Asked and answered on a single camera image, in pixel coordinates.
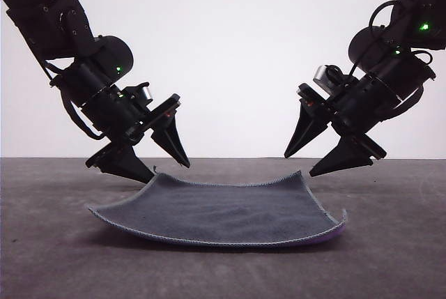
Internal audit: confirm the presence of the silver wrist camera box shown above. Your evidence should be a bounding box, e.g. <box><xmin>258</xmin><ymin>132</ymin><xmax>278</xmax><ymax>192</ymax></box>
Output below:
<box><xmin>313</xmin><ymin>64</ymin><xmax>346</xmax><ymax>96</ymax></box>
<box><xmin>137</xmin><ymin>82</ymin><xmax>155</xmax><ymax>103</ymax></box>

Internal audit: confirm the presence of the grey table cloth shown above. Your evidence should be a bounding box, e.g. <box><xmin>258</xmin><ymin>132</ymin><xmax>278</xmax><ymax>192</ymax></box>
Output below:
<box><xmin>0</xmin><ymin>158</ymin><xmax>446</xmax><ymax>299</ymax></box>

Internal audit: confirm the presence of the purple towel with grey hem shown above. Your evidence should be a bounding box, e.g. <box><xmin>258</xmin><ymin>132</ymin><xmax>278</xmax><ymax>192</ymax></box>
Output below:
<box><xmin>85</xmin><ymin>169</ymin><xmax>348</xmax><ymax>248</ymax></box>

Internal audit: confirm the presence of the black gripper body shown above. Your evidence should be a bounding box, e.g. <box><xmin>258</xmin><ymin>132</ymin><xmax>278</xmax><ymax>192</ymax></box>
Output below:
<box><xmin>50</xmin><ymin>63</ymin><xmax>183</xmax><ymax>171</ymax></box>
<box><xmin>298</xmin><ymin>54</ymin><xmax>437</xmax><ymax>161</ymax></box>

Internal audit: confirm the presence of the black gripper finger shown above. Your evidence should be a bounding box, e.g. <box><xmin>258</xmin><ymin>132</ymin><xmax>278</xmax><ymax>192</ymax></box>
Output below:
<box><xmin>95</xmin><ymin>145</ymin><xmax>155</xmax><ymax>185</ymax></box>
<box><xmin>150</xmin><ymin>112</ymin><xmax>192</xmax><ymax>169</ymax></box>
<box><xmin>309</xmin><ymin>135</ymin><xmax>374</xmax><ymax>178</ymax></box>
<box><xmin>284</xmin><ymin>98</ymin><xmax>330</xmax><ymax>159</ymax></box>

